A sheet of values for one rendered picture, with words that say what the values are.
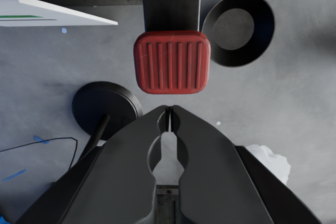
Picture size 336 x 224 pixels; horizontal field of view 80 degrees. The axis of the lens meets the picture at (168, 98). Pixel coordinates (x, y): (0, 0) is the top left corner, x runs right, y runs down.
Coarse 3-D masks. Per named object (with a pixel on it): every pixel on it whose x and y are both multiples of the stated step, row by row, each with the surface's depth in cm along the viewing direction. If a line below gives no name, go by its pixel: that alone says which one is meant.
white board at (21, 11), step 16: (0, 0) 32; (16, 0) 32; (32, 0) 35; (0, 16) 51; (16, 16) 52; (32, 16) 52; (48, 16) 53; (64, 16) 53; (80, 16) 54; (96, 16) 65
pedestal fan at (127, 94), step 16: (80, 96) 104; (96, 96) 103; (112, 96) 103; (128, 96) 104; (80, 112) 108; (96, 112) 108; (112, 112) 108; (128, 112) 107; (96, 128) 96; (112, 128) 113; (96, 144) 90
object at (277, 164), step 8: (256, 144) 111; (256, 152) 108; (264, 152) 108; (272, 152) 118; (264, 160) 108; (272, 160) 110; (280, 160) 113; (272, 168) 108; (280, 168) 111; (288, 168) 114; (280, 176) 113
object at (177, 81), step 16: (144, 32) 18; (160, 32) 17; (176, 32) 17; (192, 32) 17; (144, 48) 18; (160, 48) 18; (176, 48) 18; (192, 48) 18; (208, 48) 18; (144, 64) 18; (160, 64) 18; (176, 64) 18; (192, 64) 18; (208, 64) 18; (144, 80) 19; (160, 80) 19; (176, 80) 19; (192, 80) 19
